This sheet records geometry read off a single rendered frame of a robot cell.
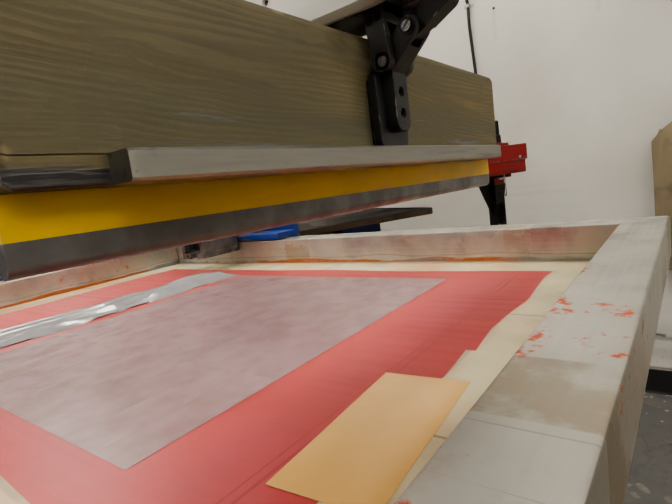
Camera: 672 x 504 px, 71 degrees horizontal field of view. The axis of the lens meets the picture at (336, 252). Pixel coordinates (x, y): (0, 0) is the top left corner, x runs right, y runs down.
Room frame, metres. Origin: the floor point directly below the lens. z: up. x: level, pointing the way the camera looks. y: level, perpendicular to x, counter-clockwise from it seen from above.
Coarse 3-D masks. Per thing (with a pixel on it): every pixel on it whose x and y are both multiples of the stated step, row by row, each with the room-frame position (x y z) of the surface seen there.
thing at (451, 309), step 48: (144, 288) 0.65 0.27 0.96; (240, 288) 0.55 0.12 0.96; (288, 288) 0.52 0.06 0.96; (336, 288) 0.48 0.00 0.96; (384, 288) 0.45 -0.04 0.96; (432, 288) 0.43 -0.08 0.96; (480, 288) 0.41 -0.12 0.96; (528, 288) 0.38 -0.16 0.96; (384, 336) 0.31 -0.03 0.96; (432, 336) 0.30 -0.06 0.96; (480, 336) 0.29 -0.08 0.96
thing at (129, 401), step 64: (0, 320) 0.56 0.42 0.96; (128, 320) 0.47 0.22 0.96; (192, 320) 0.43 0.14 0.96; (0, 384) 0.33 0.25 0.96; (64, 384) 0.31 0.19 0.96; (128, 384) 0.29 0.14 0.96; (192, 384) 0.28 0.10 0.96; (256, 384) 0.26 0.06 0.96; (320, 384) 0.25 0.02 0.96; (0, 448) 0.23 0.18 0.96; (64, 448) 0.22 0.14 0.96; (128, 448) 0.21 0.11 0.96; (192, 448) 0.20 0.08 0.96; (256, 448) 0.19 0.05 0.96
